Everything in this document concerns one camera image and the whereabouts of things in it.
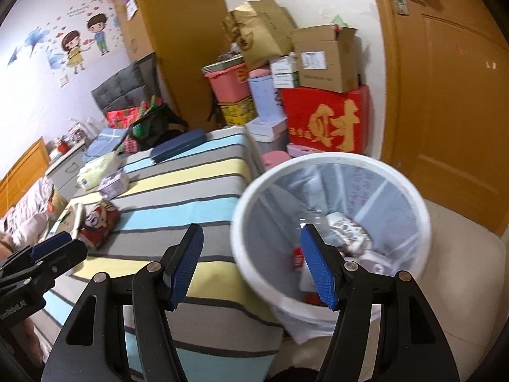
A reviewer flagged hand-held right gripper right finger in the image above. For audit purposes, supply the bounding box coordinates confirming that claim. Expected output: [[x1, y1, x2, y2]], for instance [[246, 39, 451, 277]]
[[300, 223, 462, 382]]

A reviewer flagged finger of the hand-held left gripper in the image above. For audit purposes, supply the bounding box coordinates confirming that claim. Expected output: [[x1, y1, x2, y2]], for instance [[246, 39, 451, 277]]
[[36, 241, 88, 283], [0, 231, 74, 275]]

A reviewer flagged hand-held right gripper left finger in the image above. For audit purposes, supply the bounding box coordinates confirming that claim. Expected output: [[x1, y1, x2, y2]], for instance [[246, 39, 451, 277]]
[[40, 223, 205, 382]]

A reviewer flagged red cartoon snack packet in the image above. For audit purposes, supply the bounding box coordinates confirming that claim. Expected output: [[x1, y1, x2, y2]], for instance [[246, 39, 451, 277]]
[[77, 201, 121, 249]]

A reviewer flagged patterned paper cup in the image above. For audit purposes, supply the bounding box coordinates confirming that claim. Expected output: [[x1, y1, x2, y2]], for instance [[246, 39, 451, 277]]
[[324, 212, 372, 253]]

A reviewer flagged white round trash bin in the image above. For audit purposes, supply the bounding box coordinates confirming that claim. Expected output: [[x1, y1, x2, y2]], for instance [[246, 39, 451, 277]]
[[230, 153, 432, 343]]

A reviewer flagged translucent white bin liner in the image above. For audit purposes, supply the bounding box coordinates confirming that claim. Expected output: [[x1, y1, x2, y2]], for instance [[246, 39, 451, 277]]
[[254, 163, 422, 345]]

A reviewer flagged small purple box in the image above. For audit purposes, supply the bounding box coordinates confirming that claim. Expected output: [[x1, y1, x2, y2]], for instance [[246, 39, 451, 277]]
[[97, 169, 130, 199]]

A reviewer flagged pink bedding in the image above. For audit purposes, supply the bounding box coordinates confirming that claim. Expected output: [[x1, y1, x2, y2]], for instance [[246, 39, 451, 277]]
[[0, 177, 68, 243]]

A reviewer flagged brown plush blanket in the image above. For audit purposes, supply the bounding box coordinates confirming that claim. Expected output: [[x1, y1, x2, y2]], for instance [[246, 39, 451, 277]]
[[0, 231, 14, 261]]

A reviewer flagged striped tablecloth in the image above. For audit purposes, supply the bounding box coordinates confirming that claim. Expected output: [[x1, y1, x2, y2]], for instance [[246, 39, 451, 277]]
[[30, 126, 285, 382]]

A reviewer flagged grey nightstand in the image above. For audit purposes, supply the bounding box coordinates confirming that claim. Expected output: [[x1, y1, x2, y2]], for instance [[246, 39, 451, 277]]
[[45, 139, 86, 186]]

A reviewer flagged wooden headboard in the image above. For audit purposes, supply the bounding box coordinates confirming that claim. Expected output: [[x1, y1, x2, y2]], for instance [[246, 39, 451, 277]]
[[0, 136, 50, 217]]

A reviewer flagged pale green tissue pack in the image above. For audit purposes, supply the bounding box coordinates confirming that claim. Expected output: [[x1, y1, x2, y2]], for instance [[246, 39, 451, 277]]
[[77, 153, 122, 189]]

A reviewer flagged folded blue cloth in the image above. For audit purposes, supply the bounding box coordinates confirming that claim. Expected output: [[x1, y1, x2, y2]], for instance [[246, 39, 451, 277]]
[[81, 127, 128, 160]]

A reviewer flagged pink plastic lid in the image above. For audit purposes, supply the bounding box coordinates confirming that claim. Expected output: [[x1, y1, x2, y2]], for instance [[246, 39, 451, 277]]
[[262, 150, 293, 170]]

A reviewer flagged pink floral box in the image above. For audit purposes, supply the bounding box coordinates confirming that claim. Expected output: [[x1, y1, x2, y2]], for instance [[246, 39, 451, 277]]
[[286, 143, 319, 159]]

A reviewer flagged dark blue glasses case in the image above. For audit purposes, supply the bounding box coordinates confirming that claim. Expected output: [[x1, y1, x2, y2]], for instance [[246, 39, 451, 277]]
[[151, 129, 206, 164]]

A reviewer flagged grey storage bin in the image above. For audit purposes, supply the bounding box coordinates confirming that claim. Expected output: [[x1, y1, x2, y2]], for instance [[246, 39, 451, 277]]
[[248, 129, 290, 156]]

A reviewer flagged red plaid cloth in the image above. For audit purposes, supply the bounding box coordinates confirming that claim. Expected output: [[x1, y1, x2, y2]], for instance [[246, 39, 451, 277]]
[[107, 107, 138, 128]]

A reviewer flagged dark plaid tote bag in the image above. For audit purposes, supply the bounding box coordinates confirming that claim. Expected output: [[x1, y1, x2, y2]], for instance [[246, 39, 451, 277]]
[[123, 95, 189, 154]]

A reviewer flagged red gift box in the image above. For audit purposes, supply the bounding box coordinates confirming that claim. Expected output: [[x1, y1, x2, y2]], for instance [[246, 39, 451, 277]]
[[280, 84, 370, 155]]

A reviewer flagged white shallow box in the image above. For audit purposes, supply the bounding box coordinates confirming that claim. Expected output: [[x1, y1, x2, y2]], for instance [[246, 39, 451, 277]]
[[246, 118, 288, 136]]

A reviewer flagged yellow patterned box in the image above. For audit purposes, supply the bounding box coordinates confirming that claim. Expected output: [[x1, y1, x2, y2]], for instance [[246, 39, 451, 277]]
[[218, 95, 258, 128]]

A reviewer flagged grey cushioned chair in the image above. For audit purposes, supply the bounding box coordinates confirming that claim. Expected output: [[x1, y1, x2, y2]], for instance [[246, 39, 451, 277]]
[[91, 53, 157, 114]]

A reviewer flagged lavender bucket with pink lid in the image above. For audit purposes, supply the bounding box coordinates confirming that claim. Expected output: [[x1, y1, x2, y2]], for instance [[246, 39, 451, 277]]
[[247, 68, 284, 122]]

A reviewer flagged pink storage bin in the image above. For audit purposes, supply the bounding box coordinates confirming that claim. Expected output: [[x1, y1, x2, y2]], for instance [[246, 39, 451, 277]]
[[203, 61, 252, 106]]

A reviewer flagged white box with green stripe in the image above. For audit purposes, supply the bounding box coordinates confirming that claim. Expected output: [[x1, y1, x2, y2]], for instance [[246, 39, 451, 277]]
[[272, 71, 300, 89]]

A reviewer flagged open cardboard box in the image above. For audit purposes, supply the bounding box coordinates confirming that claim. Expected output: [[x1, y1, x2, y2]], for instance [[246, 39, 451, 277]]
[[290, 24, 359, 93]]

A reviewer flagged wooden door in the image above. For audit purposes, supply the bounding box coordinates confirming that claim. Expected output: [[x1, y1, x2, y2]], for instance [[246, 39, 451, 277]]
[[366, 0, 509, 247]]

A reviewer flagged green patterned flat box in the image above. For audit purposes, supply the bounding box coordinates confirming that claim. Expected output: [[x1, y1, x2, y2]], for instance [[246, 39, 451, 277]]
[[202, 56, 245, 73]]

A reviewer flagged white small box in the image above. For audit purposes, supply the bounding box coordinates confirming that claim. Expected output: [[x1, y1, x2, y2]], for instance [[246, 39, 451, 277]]
[[269, 55, 299, 73]]

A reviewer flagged wooden wardrobe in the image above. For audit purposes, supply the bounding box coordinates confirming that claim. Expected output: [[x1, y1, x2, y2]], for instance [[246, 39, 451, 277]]
[[115, 0, 239, 132]]

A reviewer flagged brown paper bag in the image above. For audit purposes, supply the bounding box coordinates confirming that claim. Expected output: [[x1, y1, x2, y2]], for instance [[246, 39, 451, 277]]
[[222, 0, 299, 71]]

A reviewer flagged cartoon couple wall sticker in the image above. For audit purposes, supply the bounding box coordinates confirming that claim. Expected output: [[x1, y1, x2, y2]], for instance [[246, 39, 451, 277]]
[[6, 0, 122, 74]]

